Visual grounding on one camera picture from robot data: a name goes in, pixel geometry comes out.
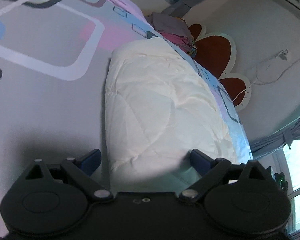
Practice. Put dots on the patterned grey blue bedsheet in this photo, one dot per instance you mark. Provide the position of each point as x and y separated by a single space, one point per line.
54 58

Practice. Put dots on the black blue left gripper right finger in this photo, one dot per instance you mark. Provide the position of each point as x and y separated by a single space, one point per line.
212 172

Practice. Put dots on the stack of folded clothes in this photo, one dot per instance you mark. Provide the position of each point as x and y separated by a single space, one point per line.
174 30

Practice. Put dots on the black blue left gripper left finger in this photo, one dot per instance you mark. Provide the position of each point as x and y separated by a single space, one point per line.
79 171

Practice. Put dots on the red white scalloped headboard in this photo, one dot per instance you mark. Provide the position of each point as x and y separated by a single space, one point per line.
217 53

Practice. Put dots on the cream white puffer jacket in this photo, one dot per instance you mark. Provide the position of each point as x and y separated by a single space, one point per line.
158 109

